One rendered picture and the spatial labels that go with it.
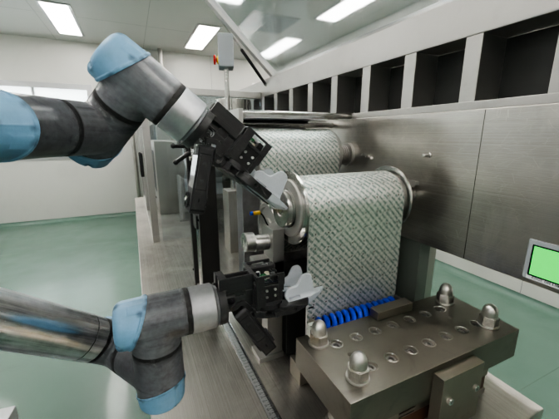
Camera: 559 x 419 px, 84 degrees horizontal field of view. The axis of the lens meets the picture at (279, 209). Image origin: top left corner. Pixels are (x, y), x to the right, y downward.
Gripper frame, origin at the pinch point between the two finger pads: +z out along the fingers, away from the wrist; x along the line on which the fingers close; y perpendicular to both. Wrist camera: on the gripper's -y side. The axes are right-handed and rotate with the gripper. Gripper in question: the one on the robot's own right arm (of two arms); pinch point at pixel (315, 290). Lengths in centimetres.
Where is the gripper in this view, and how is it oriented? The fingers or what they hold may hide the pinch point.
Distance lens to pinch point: 63.8
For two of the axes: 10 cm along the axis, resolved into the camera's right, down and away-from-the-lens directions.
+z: 9.0, -1.0, 4.1
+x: -4.3, -2.1, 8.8
